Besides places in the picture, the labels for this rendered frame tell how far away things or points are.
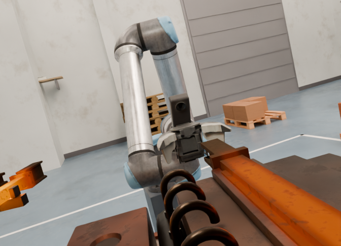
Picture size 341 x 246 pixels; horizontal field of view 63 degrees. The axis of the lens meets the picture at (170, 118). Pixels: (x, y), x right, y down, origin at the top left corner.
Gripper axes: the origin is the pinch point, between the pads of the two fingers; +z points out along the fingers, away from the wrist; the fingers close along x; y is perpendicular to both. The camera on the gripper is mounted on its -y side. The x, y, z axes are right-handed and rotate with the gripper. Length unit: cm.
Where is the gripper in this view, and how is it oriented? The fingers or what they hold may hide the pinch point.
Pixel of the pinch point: (195, 136)
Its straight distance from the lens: 56.6
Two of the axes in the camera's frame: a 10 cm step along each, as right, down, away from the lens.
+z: 1.2, 0.9, -9.9
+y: 2.4, 9.6, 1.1
